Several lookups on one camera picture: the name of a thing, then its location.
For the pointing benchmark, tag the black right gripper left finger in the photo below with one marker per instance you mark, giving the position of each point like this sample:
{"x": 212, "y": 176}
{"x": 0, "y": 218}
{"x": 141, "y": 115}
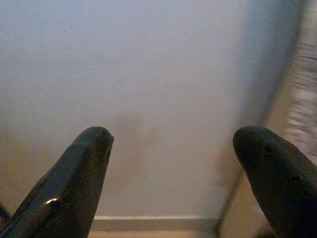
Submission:
{"x": 67, "y": 188}

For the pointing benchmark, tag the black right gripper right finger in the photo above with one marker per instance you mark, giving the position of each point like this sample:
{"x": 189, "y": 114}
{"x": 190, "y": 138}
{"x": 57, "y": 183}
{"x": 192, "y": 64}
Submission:
{"x": 280, "y": 178}

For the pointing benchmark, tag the grey wall baseboard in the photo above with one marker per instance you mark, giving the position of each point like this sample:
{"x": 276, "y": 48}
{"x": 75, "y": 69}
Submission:
{"x": 153, "y": 223}

